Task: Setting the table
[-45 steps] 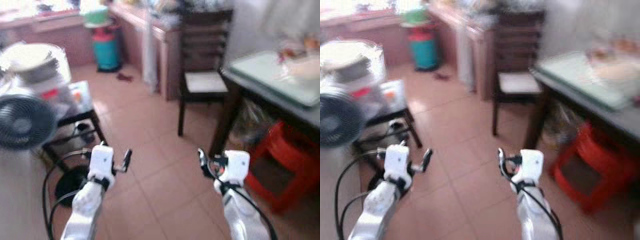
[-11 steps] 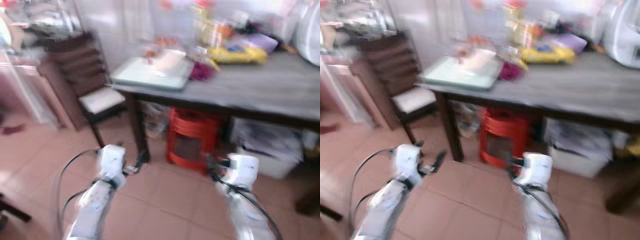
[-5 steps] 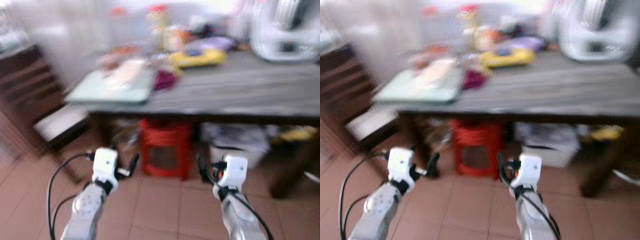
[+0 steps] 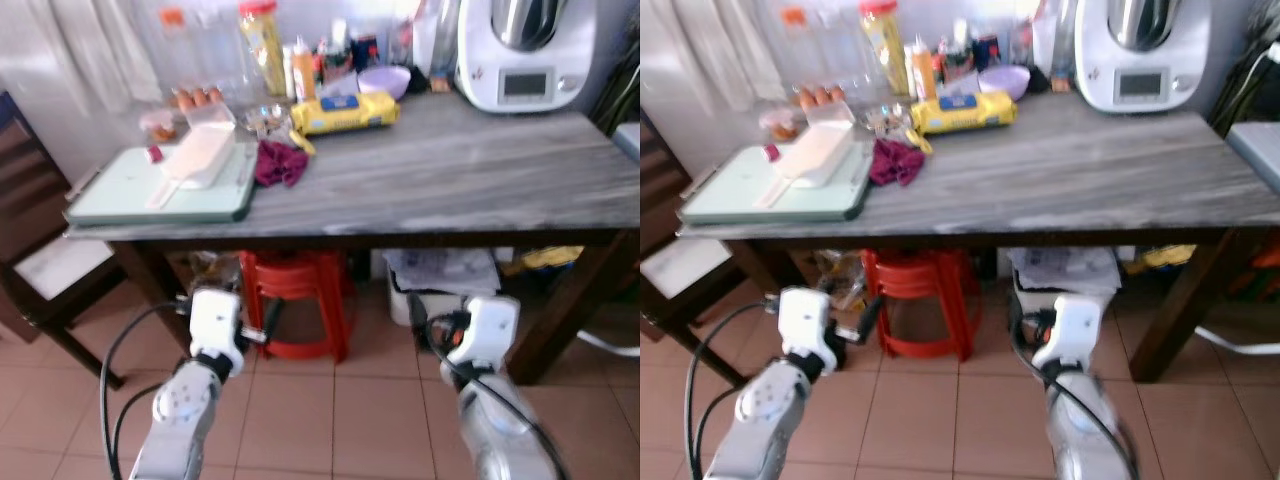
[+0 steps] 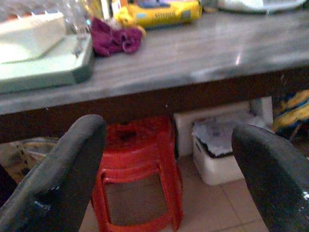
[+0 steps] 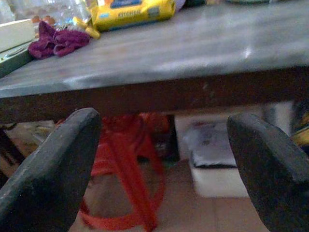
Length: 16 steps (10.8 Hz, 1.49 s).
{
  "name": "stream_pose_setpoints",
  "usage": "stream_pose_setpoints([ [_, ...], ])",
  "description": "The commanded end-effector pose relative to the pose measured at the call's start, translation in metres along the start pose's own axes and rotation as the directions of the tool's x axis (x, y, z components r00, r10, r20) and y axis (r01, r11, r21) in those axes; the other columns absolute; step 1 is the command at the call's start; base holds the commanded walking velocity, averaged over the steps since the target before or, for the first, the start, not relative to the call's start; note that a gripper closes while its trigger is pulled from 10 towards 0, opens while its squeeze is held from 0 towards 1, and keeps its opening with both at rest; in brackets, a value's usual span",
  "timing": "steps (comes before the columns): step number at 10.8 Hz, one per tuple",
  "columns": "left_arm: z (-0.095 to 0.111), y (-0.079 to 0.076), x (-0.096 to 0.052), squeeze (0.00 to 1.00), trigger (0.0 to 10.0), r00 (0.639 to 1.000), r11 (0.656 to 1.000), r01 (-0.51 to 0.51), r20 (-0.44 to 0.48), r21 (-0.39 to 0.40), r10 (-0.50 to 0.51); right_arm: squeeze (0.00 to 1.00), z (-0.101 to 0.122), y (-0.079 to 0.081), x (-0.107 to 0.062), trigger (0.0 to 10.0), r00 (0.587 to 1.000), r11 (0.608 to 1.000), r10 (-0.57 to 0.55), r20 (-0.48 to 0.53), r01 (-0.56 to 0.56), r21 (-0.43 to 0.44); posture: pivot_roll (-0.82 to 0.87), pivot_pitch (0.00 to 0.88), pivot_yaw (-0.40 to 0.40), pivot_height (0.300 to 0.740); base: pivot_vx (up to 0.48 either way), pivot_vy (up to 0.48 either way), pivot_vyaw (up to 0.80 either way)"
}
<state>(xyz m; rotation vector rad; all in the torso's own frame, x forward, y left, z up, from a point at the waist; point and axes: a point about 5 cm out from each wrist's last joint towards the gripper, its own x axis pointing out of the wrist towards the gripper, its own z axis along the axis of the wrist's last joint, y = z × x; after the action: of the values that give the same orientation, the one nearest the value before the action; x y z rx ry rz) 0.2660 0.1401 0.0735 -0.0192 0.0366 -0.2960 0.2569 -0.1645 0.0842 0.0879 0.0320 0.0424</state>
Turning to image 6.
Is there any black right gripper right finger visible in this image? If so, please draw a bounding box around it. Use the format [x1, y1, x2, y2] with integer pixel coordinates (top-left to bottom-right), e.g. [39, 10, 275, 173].
[226, 113, 309, 232]

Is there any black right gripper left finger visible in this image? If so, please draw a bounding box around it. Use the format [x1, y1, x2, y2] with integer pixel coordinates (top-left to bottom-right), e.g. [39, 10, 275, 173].
[0, 107, 102, 232]

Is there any red plastic stool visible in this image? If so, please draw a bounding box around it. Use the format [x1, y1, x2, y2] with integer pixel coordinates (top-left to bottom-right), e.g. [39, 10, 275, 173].
[78, 113, 169, 232]

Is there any purple crumpled cloth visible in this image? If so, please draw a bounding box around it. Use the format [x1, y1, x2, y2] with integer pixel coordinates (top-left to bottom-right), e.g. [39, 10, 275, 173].
[28, 21, 91, 59]

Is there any white box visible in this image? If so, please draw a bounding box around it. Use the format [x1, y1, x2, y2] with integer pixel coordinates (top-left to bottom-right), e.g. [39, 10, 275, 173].
[0, 18, 36, 53]

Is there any dark wooden table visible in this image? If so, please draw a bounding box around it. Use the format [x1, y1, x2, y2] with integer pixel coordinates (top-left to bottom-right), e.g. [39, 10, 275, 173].
[0, 3, 309, 124]

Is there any clear plastic bag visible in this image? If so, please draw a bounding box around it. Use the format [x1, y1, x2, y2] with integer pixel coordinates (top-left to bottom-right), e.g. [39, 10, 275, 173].
[9, 0, 90, 26]

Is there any yellow snack package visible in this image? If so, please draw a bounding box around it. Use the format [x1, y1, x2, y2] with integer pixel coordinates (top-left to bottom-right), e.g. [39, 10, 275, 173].
[73, 0, 176, 39]

